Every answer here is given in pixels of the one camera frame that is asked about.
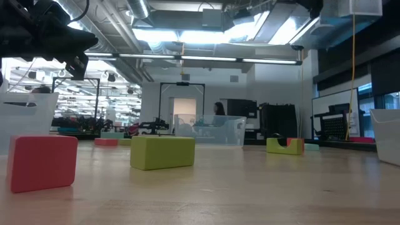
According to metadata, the small red cube block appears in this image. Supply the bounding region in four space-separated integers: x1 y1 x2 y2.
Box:
286 137 306 154

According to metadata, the clear plastic bin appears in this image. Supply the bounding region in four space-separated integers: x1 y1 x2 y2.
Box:
173 113 248 148

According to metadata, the whiteboard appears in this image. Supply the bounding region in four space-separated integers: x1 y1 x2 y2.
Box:
311 87 360 138

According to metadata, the silver ventilation duct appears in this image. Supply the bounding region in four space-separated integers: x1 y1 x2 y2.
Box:
126 0 151 20

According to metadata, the red tray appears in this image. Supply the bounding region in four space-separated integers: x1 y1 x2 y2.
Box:
348 136 376 144

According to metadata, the large red block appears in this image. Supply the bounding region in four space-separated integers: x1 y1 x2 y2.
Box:
6 134 79 194

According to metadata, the large green rectangular block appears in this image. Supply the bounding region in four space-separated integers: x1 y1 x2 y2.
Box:
129 135 196 171

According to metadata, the person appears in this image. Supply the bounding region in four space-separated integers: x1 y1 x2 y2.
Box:
212 101 228 128
30 85 52 94

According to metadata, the black perforated cart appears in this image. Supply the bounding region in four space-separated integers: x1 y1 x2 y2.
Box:
310 102 353 141

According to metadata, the linear ceiling light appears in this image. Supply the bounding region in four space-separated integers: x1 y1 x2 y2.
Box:
84 51 303 66

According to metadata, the thick yellow hanging cable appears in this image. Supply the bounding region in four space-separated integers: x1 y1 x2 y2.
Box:
344 12 357 141

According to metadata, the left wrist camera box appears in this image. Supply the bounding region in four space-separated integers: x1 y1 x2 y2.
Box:
64 52 89 81

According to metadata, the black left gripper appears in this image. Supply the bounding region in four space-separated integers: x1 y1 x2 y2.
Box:
0 12 99 62

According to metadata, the white plastic bin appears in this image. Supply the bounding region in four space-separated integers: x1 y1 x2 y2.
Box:
0 92 60 156
369 108 400 167

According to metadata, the black gantry frame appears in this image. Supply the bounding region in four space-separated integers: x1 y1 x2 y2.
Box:
51 76 101 132
157 81 206 135

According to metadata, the black cabinet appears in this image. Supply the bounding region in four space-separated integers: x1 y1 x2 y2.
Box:
259 102 298 140

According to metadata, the wide teal block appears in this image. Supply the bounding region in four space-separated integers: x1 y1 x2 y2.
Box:
100 131 125 140

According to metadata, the green arch block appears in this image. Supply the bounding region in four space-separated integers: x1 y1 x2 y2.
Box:
266 137 303 156

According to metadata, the black wall screen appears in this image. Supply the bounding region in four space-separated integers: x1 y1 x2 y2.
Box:
227 98 258 119

